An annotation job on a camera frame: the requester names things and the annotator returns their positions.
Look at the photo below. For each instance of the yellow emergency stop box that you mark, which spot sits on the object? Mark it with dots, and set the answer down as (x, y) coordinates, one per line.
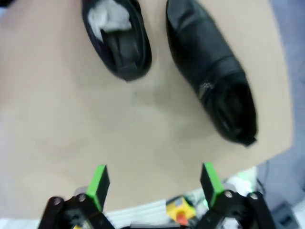
(177, 210)

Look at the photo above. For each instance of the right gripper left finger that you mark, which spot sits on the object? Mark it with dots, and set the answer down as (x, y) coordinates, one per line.
(95, 190)

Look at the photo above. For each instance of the black leather buckle shoe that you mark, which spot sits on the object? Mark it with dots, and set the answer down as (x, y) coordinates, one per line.
(205, 52)

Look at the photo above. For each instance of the black casual shoe paper stuffed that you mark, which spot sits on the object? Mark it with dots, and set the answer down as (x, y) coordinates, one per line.
(143, 52)

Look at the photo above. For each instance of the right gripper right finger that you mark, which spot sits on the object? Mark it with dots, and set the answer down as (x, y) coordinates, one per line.
(213, 188)

